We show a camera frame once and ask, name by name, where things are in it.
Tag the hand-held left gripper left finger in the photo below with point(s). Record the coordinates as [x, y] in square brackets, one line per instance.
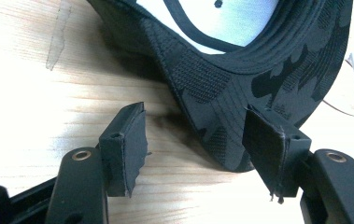
[124, 155]

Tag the black camouflage baseball cap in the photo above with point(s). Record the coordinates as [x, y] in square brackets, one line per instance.
[215, 90]

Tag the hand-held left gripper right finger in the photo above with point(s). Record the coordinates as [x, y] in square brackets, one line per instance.
[274, 155]

